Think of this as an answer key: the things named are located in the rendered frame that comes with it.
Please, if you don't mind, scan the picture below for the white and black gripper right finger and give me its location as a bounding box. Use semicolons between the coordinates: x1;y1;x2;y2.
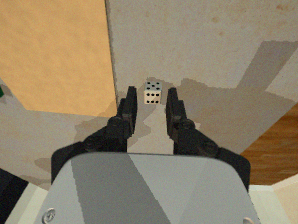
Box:
166;88;251;194

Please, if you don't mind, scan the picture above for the tan mat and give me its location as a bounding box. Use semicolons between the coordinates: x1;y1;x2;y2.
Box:
0;0;118;117

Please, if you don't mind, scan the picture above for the white die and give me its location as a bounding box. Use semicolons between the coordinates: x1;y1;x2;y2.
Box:
144;81;162;104

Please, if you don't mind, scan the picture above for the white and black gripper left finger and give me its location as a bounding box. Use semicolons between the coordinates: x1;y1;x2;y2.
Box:
51;86;138;185

